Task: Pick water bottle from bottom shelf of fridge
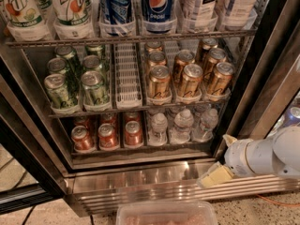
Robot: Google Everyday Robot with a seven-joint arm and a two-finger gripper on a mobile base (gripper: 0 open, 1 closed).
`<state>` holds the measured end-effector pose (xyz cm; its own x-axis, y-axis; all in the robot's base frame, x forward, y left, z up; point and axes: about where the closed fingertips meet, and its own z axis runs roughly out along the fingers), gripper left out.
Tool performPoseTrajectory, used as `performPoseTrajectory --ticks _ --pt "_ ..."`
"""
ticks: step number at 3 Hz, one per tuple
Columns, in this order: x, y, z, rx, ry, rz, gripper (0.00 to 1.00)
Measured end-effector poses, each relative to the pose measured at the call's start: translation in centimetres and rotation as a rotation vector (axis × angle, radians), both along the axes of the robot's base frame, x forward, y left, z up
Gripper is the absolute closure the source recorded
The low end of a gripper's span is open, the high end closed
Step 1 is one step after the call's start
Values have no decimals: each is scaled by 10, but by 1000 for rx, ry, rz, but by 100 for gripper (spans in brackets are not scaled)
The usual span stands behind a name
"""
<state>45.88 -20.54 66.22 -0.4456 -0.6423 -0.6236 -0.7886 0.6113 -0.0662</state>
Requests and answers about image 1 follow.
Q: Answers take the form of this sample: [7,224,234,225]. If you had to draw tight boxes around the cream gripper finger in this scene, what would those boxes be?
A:
[223,134,237,146]
[197,162,234,188]

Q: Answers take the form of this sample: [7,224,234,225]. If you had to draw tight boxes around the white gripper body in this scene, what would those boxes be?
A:
[224,139,276,177]

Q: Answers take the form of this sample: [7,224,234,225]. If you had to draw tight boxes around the clear water bottle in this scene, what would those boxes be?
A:
[149,113,168,146]
[170,109,194,144]
[191,108,218,143]

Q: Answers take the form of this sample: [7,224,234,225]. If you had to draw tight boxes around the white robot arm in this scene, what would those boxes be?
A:
[197,127,300,188]

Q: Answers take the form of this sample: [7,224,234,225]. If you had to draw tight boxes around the clear labelled bottle right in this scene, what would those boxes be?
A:
[221,0,256,31]

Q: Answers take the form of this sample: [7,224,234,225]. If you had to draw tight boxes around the clear labelled bottle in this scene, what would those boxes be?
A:
[221,0,256,31]
[179,0,216,33]

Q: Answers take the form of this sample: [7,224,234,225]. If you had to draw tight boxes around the clear labelled bottle left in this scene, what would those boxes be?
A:
[179,0,216,33]

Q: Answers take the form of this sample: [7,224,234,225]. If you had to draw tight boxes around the blue Pepsi bottle right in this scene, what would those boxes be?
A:
[141,0,173,34]

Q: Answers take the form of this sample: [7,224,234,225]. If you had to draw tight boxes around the blue pepsi bottle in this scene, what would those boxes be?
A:
[101,0,132,36]
[141,0,173,34]

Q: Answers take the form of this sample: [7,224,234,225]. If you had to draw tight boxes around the blue Pepsi bottle left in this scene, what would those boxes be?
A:
[101,0,132,36]

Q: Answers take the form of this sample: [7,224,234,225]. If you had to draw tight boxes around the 7UP zero sugar bottle right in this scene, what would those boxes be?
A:
[52,0,94,39]

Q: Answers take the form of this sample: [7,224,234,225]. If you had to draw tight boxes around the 7up zero sugar bottle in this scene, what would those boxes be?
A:
[52,0,94,39]
[1,0,53,41]

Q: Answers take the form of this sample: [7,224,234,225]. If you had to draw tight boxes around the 7UP zero sugar bottle left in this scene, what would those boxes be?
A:
[1,0,53,41]

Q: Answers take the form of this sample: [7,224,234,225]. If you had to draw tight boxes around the gold can front right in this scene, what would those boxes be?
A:
[207,62,235,96]

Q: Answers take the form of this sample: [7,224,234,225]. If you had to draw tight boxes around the gold can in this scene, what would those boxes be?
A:
[203,48,227,81]
[148,66,171,99]
[207,62,235,96]
[146,52,167,70]
[172,50,195,83]
[177,64,203,98]

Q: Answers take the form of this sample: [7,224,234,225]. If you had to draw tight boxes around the blue can behind glass door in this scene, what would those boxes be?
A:
[282,106,300,128]

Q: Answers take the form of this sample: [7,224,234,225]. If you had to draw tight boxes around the gold can front middle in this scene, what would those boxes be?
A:
[177,64,203,98]

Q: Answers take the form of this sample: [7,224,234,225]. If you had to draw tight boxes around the gold can front left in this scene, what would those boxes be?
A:
[148,66,171,99]

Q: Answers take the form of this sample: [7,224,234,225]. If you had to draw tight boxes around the orange soda can front right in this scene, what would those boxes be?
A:
[125,121,143,148]

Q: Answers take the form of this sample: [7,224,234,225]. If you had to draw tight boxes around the orange soda can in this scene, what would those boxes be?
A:
[71,126,96,153]
[125,121,143,148]
[98,123,119,151]

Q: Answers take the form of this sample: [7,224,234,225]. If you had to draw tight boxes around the clear plastic food container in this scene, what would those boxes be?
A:
[115,202,218,225]

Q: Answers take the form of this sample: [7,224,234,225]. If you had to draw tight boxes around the orange soda can front middle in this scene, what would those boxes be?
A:
[98,123,119,151]

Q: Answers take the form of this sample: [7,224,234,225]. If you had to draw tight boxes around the orange soda can front left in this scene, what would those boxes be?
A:
[71,126,96,153]

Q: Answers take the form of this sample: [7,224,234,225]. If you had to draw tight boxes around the green soda can front right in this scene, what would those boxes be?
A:
[81,70,109,106]

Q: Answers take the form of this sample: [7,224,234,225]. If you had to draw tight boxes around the green soda can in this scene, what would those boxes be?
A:
[44,73,78,109]
[82,55,106,77]
[47,57,75,79]
[81,70,109,106]

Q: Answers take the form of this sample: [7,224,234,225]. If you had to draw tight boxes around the green soda can front left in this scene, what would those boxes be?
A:
[44,73,78,109]

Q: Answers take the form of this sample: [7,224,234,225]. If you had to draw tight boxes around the middle wire shelf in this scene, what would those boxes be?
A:
[48,98,229,118]

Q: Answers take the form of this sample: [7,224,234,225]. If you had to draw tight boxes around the wire shelf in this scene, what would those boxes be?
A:
[48,98,229,118]
[5,29,256,49]

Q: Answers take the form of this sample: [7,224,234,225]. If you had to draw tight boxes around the orange cable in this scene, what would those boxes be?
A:
[256,194,300,208]

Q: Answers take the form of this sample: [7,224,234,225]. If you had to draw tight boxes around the steel fridge door frame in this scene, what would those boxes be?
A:
[213,0,300,158]

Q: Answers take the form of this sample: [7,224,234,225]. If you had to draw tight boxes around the upper wire shelf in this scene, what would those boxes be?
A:
[5,29,256,49]

